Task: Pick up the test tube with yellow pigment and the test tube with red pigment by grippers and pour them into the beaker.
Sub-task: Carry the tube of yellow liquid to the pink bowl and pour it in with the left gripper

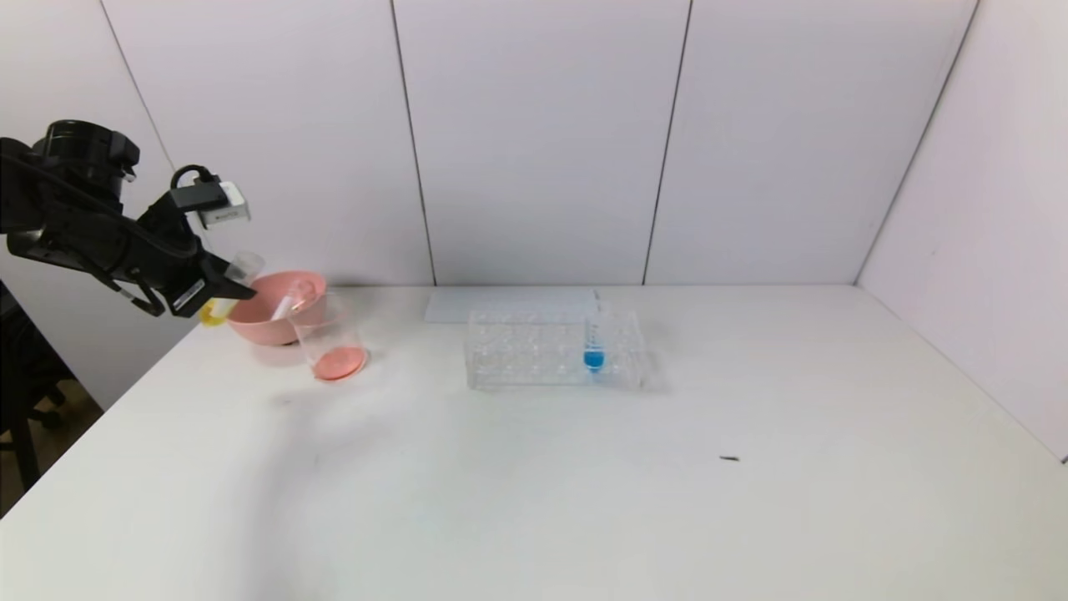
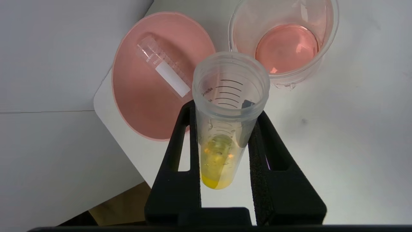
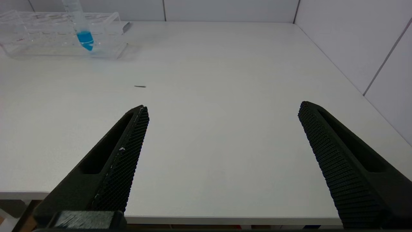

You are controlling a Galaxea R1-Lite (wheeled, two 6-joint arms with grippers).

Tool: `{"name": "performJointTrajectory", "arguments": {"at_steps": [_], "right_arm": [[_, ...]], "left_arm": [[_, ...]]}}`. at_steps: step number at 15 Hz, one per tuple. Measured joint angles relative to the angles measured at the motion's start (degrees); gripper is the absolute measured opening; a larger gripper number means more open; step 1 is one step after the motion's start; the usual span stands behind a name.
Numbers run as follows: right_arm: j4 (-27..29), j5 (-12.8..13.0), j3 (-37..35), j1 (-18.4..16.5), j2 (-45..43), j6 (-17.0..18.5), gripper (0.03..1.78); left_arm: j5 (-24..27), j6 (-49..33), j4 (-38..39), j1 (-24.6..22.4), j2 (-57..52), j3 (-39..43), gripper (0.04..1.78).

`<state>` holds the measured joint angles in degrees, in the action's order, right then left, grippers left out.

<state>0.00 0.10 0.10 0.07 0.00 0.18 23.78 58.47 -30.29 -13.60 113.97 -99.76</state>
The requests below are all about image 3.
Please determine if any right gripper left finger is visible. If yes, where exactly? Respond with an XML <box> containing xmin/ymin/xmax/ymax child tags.
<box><xmin>32</xmin><ymin>105</ymin><xmax>150</xmax><ymax>227</ymax></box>

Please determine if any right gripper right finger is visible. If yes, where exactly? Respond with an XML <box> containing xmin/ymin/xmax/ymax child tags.
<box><xmin>298</xmin><ymin>101</ymin><xmax>412</xmax><ymax>230</ymax></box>

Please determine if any test tube with blue pigment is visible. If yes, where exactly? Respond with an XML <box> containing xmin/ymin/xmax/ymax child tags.
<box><xmin>61</xmin><ymin>0</ymin><xmax>95</xmax><ymax>52</ymax></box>

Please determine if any clear plastic test tube rack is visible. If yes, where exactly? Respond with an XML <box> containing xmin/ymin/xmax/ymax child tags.
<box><xmin>0</xmin><ymin>10</ymin><xmax>129</xmax><ymax>60</ymax></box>

